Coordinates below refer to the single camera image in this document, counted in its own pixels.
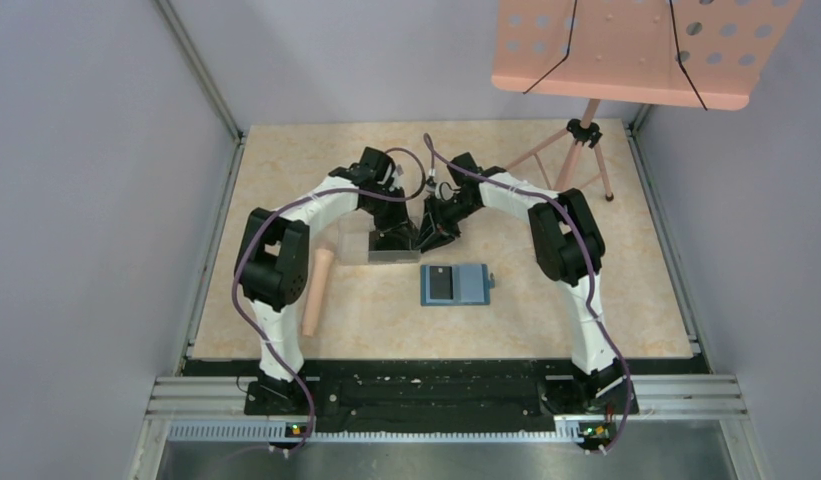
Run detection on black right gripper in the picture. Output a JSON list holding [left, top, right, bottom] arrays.
[[415, 194, 481, 255]]

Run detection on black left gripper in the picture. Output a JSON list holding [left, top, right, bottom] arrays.
[[362, 185, 416, 241]]

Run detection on clear acrylic card box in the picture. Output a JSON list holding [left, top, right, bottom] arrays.
[[337, 217, 421, 266]]

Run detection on blue leather card holder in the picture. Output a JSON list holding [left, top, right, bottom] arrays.
[[420, 263, 496, 306]]

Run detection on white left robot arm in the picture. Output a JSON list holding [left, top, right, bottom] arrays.
[[231, 147, 418, 415]]

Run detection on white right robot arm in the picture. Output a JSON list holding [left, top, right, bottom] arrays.
[[414, 153, 634, 417]]

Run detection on black credit cards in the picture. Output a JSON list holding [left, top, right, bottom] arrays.
[[367, 230, 420, 263]]

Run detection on pink music stand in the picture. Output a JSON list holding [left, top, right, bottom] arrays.
[[491, 0, 800, 191]]

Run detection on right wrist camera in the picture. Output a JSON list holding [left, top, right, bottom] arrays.
[[425, 171, 454, 201]]

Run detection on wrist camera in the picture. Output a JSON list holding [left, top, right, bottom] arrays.
[[386, 165, 404, 191], [425, 171, 454, 201]]

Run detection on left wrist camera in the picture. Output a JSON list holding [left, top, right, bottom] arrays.
[[386, 165, 404, 191]]

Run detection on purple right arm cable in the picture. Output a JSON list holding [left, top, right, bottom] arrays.
[[423, 132, 633, 455]]

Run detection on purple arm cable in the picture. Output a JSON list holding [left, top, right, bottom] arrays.
[[423, 132, 633, 455], [231, 146, 428, 455]]

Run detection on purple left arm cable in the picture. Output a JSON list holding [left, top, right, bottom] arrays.
[[231, 146, 428, 455]]

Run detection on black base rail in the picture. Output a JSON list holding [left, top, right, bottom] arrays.
[[244, 359, 639, 434]]

